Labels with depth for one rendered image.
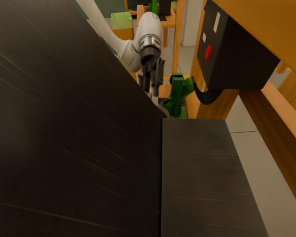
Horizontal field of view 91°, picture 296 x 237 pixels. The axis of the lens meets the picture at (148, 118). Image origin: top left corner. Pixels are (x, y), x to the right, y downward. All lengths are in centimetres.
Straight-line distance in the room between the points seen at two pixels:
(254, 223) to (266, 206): 151
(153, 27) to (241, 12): 48
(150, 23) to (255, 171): 174
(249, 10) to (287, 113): 35
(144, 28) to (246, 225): 65
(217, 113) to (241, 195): 42
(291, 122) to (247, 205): 24
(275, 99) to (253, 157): 157
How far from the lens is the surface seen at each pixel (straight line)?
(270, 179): 202
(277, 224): 187
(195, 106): 103
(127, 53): 76
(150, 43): 61
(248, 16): 21
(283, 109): 52
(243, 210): 36
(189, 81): 76
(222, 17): 34
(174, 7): 709
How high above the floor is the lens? 156
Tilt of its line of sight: 47 degrees down
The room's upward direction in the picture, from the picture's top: 4 degrees counter-clockwise
